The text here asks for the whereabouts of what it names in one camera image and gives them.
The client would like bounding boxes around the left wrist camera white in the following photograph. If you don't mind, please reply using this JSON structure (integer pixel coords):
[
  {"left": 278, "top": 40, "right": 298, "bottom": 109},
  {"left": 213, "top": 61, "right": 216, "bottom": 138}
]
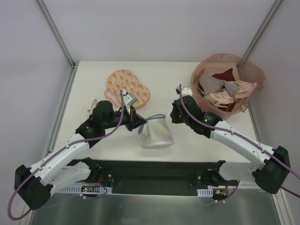
[{"left": 121, "top": 90, "right": 137, "bottom": 113}]

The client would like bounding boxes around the left aluminium frame post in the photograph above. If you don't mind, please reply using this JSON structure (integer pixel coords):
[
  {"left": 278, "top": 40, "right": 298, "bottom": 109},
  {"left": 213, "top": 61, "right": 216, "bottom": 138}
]
[{"left": 36, "top": 0, "right": 79, "bottom": 68}]

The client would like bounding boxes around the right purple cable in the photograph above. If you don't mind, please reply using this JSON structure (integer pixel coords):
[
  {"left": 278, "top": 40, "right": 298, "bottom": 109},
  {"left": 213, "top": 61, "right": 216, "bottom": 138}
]
[{"left": 178, "top": 83, "right": 300, "bottom": 203}]

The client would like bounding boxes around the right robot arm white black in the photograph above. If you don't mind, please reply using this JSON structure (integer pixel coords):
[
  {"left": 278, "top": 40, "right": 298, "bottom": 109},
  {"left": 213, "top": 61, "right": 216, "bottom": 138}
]
[{"left": 170, "top": 96, "right": 290, "bottom": 194}]

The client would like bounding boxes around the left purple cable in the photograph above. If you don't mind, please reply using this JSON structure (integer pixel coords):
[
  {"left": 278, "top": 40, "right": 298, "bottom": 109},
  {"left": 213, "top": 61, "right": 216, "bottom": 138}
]
[{"left": 7, "top": 89, "right": 126, "bottom": 221}]

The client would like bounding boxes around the floral pink laundry pouch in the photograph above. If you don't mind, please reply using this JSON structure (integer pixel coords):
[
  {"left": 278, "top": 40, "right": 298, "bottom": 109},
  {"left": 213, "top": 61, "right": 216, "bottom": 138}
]
[{"left": 104, "top": 69, "right": 151, "bottom": 109}]

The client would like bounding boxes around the controller board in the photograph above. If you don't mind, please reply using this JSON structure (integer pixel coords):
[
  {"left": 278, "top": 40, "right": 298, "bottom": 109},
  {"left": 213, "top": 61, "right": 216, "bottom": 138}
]
[
  {"left": 196, "top": 188, "right": 228, "bottom": 197},
  {"left": 58, "top": 184, "right": 113, "bottom": 195}
]

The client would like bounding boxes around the aluminium frame post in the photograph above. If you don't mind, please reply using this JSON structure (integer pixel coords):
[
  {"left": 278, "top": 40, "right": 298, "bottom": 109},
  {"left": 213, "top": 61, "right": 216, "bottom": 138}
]
[
  {"left": 242, "top": 0, "right": 284, "bottom": 60},
  {"left": 36, "top": 0, "right": 79, "bottom": 68}
]

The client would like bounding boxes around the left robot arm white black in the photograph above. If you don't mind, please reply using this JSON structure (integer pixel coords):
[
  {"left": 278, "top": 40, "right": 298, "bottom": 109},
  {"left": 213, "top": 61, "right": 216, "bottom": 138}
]
[{"left": 14, "top": 100, "right": 146, "bottom": 210}]

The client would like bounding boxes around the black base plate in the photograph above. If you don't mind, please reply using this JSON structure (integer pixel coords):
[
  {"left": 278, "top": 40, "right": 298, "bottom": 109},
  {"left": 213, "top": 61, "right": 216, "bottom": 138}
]
[{"left": 67, "top": 159, "right": 235, "bottom": 195}]

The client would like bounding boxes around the purple cable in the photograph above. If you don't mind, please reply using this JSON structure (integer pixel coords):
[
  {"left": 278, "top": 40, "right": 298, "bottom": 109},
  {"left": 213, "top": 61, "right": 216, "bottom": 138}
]
[
  {"left": 178, "top": 83, "right": 300, "bottom": 203},
  {"left": 7, "top": 89, "right": 126, "bottom": 221}
]

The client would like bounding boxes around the grey bra in tub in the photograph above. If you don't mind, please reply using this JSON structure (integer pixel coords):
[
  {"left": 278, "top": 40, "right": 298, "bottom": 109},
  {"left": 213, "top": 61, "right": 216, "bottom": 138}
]
[{"left": 198, "top": 74, "right": 240, "bottom": 97}]

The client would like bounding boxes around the right aluminium frame post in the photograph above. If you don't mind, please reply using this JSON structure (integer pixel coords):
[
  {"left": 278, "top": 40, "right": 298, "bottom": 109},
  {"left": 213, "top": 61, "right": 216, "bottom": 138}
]
[{"left": 242, "top": 0, "right": 284, "bottom": 60}]

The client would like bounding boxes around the pink bra in tub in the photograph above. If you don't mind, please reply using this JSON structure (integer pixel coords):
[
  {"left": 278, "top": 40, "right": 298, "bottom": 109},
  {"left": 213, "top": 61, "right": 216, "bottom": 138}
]
[{"left": 204, "top": 81, "right": 257, "bottom": 105}]

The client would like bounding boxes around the right controller board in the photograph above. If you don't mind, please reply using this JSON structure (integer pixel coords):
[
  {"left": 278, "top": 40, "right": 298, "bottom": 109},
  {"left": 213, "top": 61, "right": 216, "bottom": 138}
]
[{"left": 196, "top": 188, "right": 228, "bottom": 197}]

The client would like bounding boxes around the left controller board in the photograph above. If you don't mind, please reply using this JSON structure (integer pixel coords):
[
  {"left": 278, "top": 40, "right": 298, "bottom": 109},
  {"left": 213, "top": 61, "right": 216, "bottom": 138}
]
[{"left": 58, "top": 184, "right": 113, "bottom": 195}]

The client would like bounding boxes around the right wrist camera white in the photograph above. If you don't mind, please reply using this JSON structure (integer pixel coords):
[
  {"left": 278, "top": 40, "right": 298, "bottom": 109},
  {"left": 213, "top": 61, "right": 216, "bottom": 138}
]
[{"left": 175, "top": 86, "right": 193, "bottom": 97}]

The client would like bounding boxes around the pink translucent plastic tub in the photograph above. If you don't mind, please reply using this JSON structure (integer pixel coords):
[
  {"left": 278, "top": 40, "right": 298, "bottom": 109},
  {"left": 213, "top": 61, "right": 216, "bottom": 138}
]
[{"left": 191, "top": 53, "right": 265, "bottom": 120}]

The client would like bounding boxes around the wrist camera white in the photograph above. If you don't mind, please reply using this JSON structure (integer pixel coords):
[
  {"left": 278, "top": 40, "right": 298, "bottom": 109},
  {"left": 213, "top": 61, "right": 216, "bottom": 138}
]
[
  {"left": 121, "top": 90, "right": 137, "bottom": 113},
  {"left": 175, "top": 86, "right": 193, "bottom": 97}
]

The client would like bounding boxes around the dark red garment in tub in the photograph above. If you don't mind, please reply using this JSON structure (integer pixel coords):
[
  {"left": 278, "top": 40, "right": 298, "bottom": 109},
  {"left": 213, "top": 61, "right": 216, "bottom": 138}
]
[{"left": 213, "top": 68, "right": 235, "bottom": 82}]

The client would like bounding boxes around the white mesh laundry bag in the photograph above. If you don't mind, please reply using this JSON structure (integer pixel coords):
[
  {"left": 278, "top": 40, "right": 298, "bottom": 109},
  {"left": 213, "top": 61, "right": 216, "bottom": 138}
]
[{"left": 137, "top": 114, "right": 174, "bottom": 149}]

